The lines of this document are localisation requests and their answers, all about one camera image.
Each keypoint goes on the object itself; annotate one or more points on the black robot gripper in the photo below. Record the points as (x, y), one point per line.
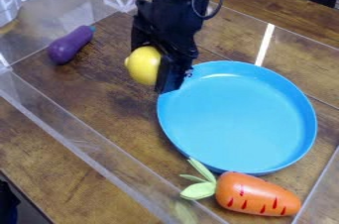
(169, 23)

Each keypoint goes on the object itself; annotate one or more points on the yellow toy lemon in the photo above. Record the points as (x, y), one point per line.
(142, 65)

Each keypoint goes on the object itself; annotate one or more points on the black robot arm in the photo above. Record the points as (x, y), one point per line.
(166, 25)

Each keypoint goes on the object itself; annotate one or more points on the blue round plastic tray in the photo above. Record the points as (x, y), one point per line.
(240, 118)

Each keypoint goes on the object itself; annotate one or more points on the purple toy eggplant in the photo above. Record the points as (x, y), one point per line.
(65, 48)

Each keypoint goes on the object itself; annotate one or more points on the orange toy carrot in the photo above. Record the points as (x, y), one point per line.
(241, 192)

